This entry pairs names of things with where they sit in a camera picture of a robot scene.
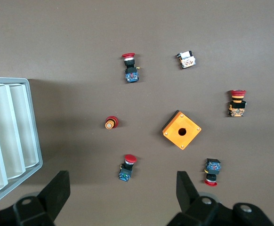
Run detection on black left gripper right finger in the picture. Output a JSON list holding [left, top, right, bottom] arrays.
[[166, 170, 274, 226]]

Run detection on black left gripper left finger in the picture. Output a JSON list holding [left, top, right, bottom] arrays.
[[0, 170, 71, 226]]

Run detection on red mushroom push button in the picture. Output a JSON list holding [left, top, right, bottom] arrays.
[[203, 158, 221, 187], [121, 52, 140, 84], [118, 154, 137, 183]]

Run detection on white grey ridged tray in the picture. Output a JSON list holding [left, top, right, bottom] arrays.
[[0, 77, 43, 204]]

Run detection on red yellow button head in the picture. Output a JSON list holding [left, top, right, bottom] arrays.
[[105, 115, 119, 129]]

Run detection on red yellow emergency stop button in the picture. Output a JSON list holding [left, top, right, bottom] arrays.
[[227, 89, 248, 118]]

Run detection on brown paper table cover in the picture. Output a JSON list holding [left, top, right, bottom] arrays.
[[0, 0, 274, 226]]

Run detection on orange button enclosure box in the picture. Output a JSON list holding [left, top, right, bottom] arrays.
[[161, 110, 202, 151]]

